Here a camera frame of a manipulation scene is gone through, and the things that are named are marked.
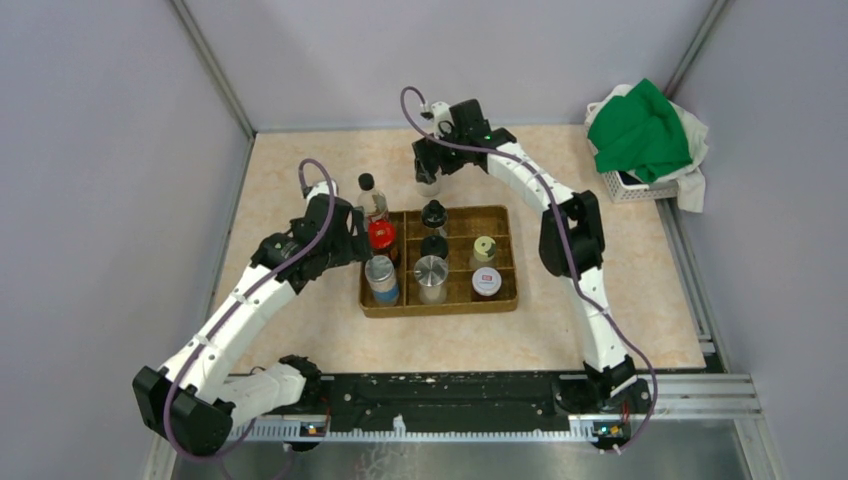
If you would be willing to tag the black cap shaker front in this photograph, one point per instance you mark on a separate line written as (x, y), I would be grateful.
(435, 245)

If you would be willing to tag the woven bamboo divided tray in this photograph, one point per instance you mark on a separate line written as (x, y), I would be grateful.
(464, 224)

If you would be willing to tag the aluminium frame rail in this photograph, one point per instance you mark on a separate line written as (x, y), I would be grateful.
(506, 357)

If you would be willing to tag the small black cap bottle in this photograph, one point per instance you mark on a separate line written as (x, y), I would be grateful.
(434, 216)

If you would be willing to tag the white lid dark jar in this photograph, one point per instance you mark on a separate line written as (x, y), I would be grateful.
(486, 284)

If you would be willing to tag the tall glass sauce bottle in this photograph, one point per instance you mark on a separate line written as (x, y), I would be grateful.
(372, 201)

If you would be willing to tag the black cap shaker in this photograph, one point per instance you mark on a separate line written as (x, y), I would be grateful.
(435, 245)
(428, 190)

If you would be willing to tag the yellow lid small bottle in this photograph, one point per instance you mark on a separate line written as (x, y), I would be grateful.
(483, 253)

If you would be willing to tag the green cloth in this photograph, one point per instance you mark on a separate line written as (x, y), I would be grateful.
(640, 133)

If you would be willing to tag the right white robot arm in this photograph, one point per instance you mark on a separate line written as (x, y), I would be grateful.
(571, 238)

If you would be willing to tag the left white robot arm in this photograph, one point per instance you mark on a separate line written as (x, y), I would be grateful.
(189, 400)

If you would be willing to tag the clear jar silver lid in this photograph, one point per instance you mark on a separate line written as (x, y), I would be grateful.
(431, 274)

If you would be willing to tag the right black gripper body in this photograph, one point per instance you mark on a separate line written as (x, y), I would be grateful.
(448, 159)

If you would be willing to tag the silver lid jar blue label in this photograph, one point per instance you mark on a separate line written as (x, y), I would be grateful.
(381, 277)

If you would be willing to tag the white plastic basket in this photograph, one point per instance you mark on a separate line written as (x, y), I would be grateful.
(623, 187)

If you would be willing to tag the red lid sauce jar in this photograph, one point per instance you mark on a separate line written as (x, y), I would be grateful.
(383, 240)

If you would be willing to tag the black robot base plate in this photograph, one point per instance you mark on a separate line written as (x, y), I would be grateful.
(466, 402)

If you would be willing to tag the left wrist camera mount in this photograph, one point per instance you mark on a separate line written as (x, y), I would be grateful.
(328, 188)

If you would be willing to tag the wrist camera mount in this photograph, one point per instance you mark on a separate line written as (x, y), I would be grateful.
(328, 188)
(439, 117)

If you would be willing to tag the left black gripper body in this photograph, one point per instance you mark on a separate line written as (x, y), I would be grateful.
(348, 248)

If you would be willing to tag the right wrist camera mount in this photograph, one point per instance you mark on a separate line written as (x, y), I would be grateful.
(439, 117)

